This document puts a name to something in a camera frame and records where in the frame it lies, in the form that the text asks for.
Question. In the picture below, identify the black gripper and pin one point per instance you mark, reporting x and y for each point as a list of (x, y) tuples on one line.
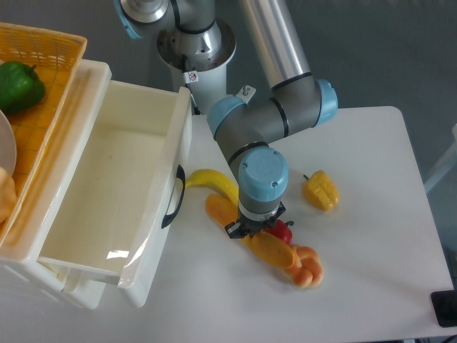
[(248, 224)]

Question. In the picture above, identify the long orange bread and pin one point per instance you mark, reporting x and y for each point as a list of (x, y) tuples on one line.
[(265, 246)]

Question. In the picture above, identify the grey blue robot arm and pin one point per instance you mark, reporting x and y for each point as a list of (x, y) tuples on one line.
[(243, 131)]

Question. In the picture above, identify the braided bread roll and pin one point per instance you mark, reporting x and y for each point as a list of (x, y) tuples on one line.
[(307, 271)]

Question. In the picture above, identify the pale bread roll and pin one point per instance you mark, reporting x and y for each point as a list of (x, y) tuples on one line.
[(8, 195)]

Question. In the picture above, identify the red bell pepper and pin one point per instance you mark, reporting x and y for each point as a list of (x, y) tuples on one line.
[(281, 230)]

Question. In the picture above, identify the yellow banana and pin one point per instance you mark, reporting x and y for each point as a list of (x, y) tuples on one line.
[(215, 180)]

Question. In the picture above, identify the yellow bell pepper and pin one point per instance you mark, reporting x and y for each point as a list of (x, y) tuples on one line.
[(320, 191)]

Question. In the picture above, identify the white plastic drawer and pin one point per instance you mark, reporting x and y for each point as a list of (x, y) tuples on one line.
[(108, 227)]

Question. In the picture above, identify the black device at edge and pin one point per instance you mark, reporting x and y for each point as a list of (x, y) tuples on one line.
[(444, 306)]

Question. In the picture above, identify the white drawer cabinet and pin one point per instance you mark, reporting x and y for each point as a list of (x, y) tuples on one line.
[(22, 240)]

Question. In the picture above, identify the orange woven basket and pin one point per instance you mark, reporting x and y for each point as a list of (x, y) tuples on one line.
[(56, 56)]

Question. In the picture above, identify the white plate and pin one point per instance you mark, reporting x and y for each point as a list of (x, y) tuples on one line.
[(7, 145)]

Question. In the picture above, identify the green bell pepper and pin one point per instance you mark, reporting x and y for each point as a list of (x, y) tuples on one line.
[(21, 87)]

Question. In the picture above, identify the black drawer handle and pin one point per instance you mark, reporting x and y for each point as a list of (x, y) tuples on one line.
[(176, 199)]

